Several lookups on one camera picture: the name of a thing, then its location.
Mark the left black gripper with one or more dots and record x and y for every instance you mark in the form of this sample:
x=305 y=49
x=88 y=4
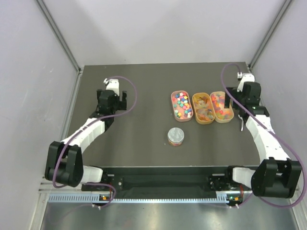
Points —
x=122 y=101

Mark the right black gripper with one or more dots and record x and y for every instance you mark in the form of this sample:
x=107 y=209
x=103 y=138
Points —
x=227 y=101

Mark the orange tray of star candies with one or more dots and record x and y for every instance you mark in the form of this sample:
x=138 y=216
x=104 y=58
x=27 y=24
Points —
x=222 y=114

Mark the yellow tray of popsicle candies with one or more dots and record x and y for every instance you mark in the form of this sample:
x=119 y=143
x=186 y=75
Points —
x=203 y=108

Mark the silver metal scoop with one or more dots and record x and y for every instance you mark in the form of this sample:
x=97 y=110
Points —
x=241 y=123

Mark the pink tray of block candies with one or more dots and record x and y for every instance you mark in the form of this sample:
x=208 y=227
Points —
x=182 y=106

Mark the clear round jar lid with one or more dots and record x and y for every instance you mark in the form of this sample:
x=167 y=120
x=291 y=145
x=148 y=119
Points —
x=176 y=131

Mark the clear round plastic jar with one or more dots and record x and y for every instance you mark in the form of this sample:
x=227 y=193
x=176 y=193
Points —
x=175 y=140

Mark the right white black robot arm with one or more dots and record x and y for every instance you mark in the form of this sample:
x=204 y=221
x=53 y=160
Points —
x=277 y=175

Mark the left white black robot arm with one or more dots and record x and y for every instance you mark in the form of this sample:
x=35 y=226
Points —
x=64 y=166

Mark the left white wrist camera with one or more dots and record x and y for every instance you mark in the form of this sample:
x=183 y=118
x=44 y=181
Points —
x=112 y=84

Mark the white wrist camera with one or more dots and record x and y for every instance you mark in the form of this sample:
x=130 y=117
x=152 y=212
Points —
x=242 y=78
x=112 y=84

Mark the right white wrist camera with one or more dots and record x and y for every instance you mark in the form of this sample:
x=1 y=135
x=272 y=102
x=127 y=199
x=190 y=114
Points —
x=242 y=78

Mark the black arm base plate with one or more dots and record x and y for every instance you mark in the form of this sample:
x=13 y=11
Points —
x=206 y=178

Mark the slotted cable duct rail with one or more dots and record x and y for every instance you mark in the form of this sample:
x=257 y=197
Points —
x=218 y=198

